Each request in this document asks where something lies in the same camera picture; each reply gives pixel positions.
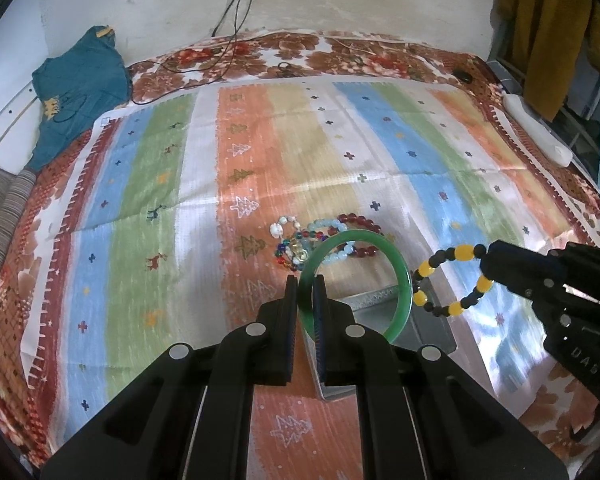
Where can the green jade bangle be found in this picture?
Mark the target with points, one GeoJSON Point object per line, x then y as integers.
{"type": "Point", "coordinates": [401, 280]}

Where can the mustard yellow garment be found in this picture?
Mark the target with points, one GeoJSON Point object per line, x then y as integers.
{"type": "Point", "coordinates": [545, 20]}

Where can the small black object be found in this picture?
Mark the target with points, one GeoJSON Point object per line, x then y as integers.
{"type": "Point", "coordinates": [464, 77]}

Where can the metal rack frame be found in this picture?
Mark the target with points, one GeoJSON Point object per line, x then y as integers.
{"type": "Point", "coordinates": [510, 77]}

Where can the white oblong plastic object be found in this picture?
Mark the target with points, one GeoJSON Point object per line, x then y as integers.
{"type": "Point", "coordinates": [535, 127]}

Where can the small black loop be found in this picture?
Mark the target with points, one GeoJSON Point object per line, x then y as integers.
{"type": "Point", "coordinates": [285, 66]}

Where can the teal garment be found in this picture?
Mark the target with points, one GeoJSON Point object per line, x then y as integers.
{"type": "Point", "coordinates": [80, 80]}

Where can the striped printed cloth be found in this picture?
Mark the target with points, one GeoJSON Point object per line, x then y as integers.
{"type": "Point", "coordinates": [155, 185]}

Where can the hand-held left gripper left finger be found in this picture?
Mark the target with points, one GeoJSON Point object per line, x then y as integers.
{"type": "Point", "coordinates": [292, 312]}

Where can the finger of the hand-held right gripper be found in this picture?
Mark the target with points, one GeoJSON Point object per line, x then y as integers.
{"type": "Point", "coordinates": [510, 267]}

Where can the grey jewelry tray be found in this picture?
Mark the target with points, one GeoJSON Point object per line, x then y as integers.
{"type": "Point", "coordinates": [430, 320]}

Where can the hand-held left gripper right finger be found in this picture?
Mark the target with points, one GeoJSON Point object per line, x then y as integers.
{"type": "Point", "coordinates": [320, 320]}

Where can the striped grey pillow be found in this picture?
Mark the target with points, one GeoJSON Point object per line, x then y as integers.
{"type": "Point", "coordinates": [0, 210]}

